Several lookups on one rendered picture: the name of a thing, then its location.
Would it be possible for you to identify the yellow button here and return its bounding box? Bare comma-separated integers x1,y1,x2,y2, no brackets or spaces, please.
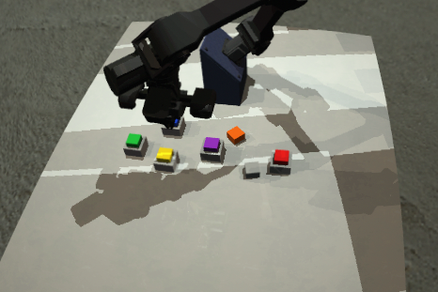
153,147,179,173

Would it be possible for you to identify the green button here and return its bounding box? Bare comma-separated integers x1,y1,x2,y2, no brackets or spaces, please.
123,133,149,157

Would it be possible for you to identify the red button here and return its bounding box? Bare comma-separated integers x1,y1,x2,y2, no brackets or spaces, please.
270,150,292,175

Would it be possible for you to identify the blue button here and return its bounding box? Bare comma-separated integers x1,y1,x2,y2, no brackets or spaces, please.
162,116,185,136

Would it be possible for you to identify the orange block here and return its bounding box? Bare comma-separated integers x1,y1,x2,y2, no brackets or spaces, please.
227,126,245,145

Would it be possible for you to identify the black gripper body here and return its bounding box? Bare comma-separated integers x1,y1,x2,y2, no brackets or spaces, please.
118,66,216,119

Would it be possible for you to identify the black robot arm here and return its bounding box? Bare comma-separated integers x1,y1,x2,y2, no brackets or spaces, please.
103,0,308,125

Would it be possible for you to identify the purple button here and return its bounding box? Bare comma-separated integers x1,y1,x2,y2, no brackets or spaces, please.
200,137,225,162

